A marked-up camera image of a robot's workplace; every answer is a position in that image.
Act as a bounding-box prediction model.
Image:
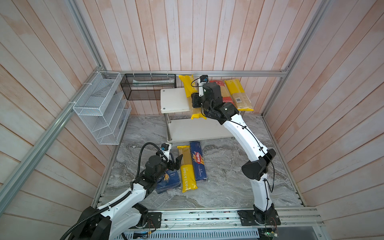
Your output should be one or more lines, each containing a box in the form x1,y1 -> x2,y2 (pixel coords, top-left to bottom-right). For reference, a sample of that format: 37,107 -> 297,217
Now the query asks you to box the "red spaghetti bag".
212,80 -> 235,105

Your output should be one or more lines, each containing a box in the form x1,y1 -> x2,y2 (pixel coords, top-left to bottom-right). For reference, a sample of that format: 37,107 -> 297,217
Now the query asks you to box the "narrow blue Barilla spaghetti box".
190,141 -> 208,181

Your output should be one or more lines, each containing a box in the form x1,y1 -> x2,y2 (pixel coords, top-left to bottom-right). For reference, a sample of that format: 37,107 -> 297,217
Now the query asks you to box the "yellow Pastatime spaghetti bag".
177,146 -> 198,193

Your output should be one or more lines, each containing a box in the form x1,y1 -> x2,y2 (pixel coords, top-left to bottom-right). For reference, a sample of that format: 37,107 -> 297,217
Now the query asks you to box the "yellow clear spaghetti bag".
225,79 -> 254,112

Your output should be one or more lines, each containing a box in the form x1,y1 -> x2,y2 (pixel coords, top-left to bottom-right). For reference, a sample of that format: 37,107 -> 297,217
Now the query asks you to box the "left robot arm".
61,142 -> 183,240

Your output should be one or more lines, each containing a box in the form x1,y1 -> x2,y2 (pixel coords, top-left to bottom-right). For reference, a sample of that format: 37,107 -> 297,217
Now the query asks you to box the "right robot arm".
191,82 -> 281,226

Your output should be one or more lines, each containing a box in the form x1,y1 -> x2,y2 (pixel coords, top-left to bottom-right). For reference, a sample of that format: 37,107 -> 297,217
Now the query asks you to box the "wide blue Barilla pasta box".
156,170 -> 181,194

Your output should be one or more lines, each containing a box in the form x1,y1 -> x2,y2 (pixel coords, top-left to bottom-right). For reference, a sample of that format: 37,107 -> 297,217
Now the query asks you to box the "white two-tier shelf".
159,86 -> 245,146

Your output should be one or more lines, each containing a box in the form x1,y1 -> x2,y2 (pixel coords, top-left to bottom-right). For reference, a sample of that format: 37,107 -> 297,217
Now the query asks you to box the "black mesh basket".
120,73 -> 177,101

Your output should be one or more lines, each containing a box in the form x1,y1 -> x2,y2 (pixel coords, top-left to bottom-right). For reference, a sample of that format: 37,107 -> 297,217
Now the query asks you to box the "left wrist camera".
161,143 -> 172,162

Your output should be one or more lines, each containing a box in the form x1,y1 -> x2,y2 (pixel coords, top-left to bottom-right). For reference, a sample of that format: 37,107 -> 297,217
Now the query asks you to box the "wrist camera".
161,143 -> 172,162
198,75 -> 209,97

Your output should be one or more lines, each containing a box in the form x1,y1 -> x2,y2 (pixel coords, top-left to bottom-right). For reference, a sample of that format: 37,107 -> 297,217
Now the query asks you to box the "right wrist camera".
198,75 -> 209,97

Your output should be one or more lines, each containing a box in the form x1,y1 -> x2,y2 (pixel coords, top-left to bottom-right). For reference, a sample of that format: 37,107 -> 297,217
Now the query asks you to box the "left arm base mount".
133,203 -> 162,229

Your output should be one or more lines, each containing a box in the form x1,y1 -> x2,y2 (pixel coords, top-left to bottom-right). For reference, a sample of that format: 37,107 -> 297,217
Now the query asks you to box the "white wire mesh organizer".
73,72 -> 131,145

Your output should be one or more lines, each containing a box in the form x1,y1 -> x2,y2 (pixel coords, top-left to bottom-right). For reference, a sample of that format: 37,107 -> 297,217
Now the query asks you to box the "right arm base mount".
237,203 -> 281,226

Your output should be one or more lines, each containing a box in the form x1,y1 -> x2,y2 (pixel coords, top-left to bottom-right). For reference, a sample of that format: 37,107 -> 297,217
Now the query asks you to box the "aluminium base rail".
117,207 -> 330,240

